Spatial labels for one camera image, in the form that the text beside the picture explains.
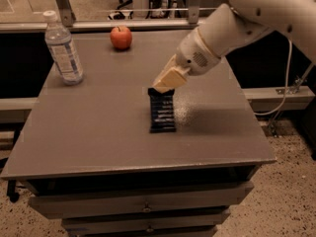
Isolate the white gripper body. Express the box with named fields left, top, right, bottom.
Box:
left=176, top=29, right=220, bottom=76

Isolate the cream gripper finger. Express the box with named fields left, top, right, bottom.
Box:
left=154, top=66, right=190, bottom=93
left=153, top=54, right=179, bottom=86

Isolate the blue rxbar blueberry wrapper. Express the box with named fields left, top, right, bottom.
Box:
left=147, top=88, right=176, bottom=133

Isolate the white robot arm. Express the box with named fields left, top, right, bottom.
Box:
left=152, top=0, right=316, bottom=93

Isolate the clear plastic water bottle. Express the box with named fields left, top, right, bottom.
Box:
left=42, top=11, right=83, bottom=85

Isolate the red apple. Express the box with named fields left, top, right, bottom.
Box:
left=110, top=26, right=132, bottom=50

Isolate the grey drawer cabinet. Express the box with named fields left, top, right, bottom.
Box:
left=2, top=31, right=275, bottom=237

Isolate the upper grey drawer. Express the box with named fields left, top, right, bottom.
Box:
left=29, top=182, right=254, bottom=219

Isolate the grey drawer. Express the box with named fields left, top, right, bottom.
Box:
left=29, top=182, right=254, bottom=219
left=62, top=208, right=230, bottom=235

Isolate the lower grey drawer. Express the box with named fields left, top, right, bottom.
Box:
left=62, top=208, right=230, bottom=235

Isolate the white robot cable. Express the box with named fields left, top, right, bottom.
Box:
left=254, top=38, right=294, bottom=117

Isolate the metal railing frame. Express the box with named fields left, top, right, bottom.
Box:
left=0, top=0, right=215, bottom=33

